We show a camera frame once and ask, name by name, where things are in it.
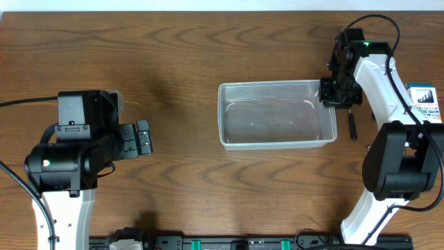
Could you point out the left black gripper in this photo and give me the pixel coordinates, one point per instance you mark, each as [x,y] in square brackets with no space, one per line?
[128,141]

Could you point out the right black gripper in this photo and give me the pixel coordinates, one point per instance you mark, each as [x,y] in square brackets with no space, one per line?
[340,103]

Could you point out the small claw hammer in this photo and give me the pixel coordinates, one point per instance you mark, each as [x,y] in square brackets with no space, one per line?
[352,125]

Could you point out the clear plastic storage container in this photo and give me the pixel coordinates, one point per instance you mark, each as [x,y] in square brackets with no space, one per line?
[265,115]

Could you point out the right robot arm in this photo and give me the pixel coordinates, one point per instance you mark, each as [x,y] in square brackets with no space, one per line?
[407,152]

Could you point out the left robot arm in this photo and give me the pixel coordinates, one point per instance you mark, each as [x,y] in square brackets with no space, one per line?
[64,168]

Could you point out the blue white cardboard box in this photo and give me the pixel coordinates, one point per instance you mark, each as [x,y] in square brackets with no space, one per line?
[425,98]

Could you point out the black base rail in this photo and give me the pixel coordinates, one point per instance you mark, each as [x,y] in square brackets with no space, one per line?
[133,238]

